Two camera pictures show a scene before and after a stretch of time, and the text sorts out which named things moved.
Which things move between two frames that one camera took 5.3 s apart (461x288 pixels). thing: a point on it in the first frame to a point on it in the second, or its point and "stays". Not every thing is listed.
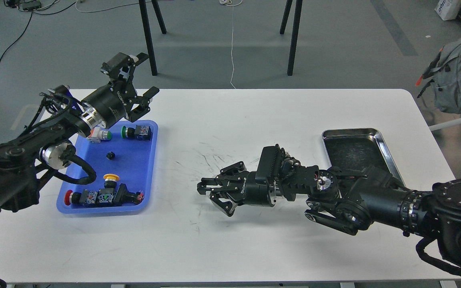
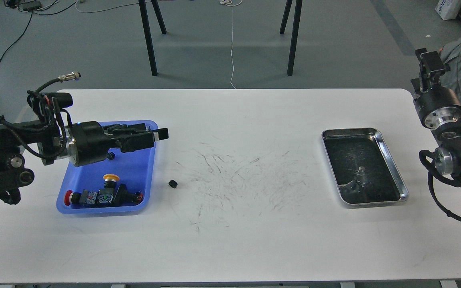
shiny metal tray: [353, 149] stays
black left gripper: [111, 101] to [87, 143]
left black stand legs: [149, 41] stays
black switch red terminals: [122, 195] stays
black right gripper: [251, 190] to [436, 106]
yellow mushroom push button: [110, 180] stays
